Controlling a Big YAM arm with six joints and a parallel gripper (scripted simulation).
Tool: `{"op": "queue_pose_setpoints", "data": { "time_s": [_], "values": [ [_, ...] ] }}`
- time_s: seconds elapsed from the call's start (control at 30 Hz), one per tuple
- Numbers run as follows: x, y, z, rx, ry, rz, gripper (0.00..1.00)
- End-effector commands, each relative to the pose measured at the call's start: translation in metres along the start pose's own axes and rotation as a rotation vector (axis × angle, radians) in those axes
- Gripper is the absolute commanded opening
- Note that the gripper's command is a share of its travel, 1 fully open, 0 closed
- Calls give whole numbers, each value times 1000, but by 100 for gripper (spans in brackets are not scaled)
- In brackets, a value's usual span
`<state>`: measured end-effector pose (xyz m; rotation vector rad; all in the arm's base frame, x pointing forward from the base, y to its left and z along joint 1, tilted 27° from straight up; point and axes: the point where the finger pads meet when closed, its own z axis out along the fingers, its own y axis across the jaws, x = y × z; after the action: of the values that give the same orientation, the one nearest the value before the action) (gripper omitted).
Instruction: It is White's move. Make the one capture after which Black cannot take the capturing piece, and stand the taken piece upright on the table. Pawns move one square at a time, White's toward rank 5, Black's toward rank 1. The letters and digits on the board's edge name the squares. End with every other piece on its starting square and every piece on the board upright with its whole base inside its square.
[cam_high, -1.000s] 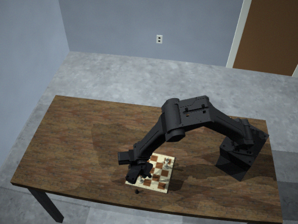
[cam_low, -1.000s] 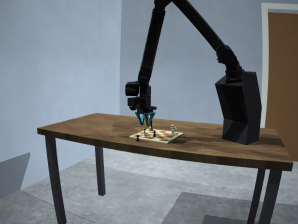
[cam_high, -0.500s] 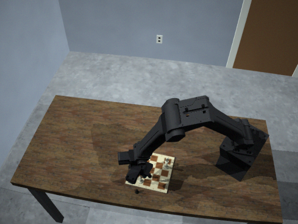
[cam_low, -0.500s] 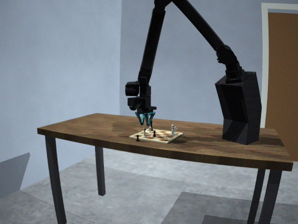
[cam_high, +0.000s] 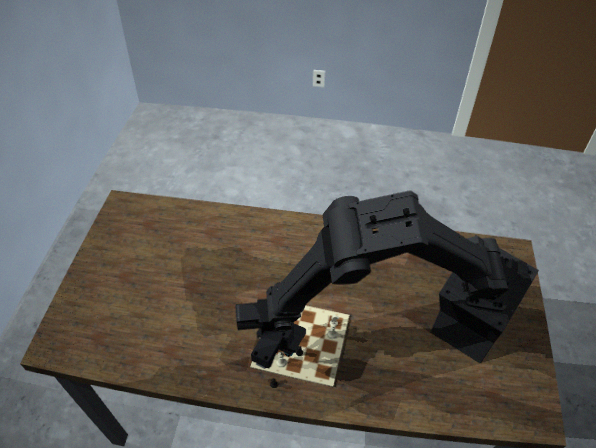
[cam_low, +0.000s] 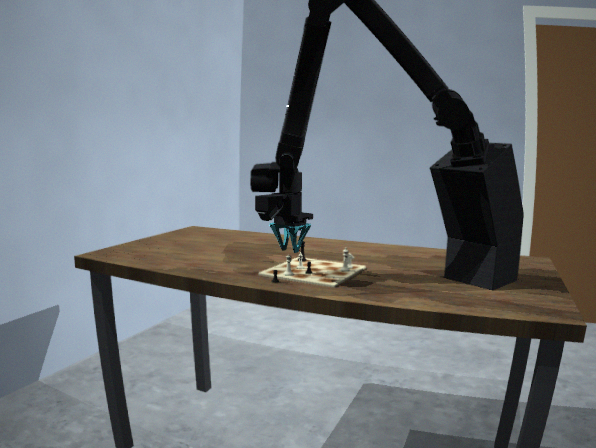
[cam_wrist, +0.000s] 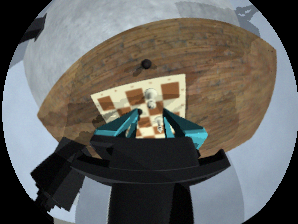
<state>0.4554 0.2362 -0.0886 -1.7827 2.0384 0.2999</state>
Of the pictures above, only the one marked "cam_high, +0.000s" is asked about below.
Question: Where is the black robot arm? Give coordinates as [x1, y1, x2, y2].
[235, 191, 512, 369]

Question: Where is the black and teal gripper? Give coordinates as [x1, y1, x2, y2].
[257, 322, 306, 357]

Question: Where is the brown and cream chessboard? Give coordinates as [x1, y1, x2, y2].
[250, 306, 349, 387]

